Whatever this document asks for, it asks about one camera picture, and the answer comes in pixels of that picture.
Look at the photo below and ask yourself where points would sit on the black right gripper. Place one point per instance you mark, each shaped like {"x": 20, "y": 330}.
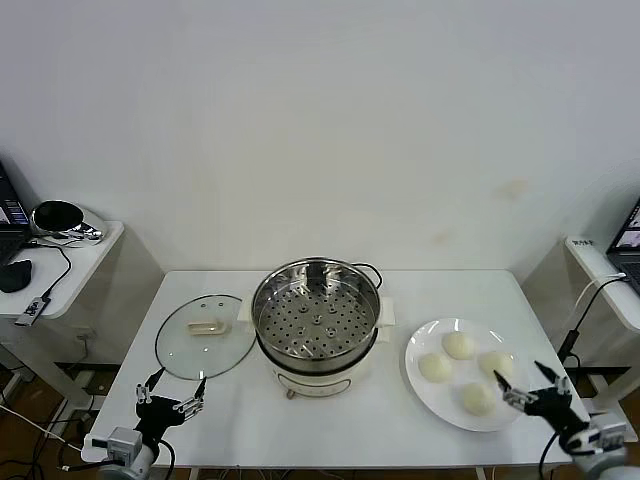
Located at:
{"x": 552, "y": 406}

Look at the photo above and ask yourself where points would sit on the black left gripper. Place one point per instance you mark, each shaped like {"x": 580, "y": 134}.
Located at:
{"x": 160, "y": 410}

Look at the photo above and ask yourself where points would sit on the white steamed baozi bun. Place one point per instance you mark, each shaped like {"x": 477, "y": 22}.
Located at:
{"x": 478, "y": 398}
{"x": 496, "y": 364}
{"x": 457, "y": 345}
{"x": 435, "y": 368}

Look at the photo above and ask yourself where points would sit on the round glass pot lid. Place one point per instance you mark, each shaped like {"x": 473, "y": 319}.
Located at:
{"x": 220, "y": 347}

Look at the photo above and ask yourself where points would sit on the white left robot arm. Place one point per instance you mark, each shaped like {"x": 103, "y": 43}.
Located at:
{"x": 132, "y": 467}

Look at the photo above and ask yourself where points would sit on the stainless steel steamer basket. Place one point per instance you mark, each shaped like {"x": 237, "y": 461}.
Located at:
{"x": 280, "y": 310}

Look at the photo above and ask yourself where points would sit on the white power socket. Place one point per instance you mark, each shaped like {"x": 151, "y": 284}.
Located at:
{"x": 86, "y": 332}

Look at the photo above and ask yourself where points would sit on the white round plate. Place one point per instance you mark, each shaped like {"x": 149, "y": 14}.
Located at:
{"x": 430, "y": 400}

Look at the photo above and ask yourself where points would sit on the white side table with label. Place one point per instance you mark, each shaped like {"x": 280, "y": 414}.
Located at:
{"x": 590, "y": 265}

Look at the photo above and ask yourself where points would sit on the cream electric cooking pot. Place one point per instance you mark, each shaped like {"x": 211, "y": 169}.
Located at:
{"x": 320, "y": 382}

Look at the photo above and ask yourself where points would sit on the small printed table label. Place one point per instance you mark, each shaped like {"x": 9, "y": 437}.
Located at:
{"x": 582, "y": 243}

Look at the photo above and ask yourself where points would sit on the grey open laptop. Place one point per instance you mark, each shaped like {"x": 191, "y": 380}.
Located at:
{"x": 627, "y": 260}

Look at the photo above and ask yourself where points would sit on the grey usb adapter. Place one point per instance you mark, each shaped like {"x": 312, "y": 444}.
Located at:
{"x": 32, "y": 310}

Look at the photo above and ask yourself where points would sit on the black computer mouse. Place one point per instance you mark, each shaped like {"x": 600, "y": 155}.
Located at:
{"x": 15, "y": 277}

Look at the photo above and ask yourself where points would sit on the black laptop with barcode screen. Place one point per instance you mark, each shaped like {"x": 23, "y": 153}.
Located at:
{"x": 10, "y": 240}

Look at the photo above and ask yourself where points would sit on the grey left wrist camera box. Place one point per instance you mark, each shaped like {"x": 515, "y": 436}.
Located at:
{"x": 122, "y": 442}

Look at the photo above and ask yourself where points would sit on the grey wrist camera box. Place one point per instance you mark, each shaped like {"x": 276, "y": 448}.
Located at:
{"x": 122, "y": 442}
{"x": 609, "y": 436}

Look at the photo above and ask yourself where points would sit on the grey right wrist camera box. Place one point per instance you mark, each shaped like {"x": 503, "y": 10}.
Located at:
{"x": 609, "y": 436}

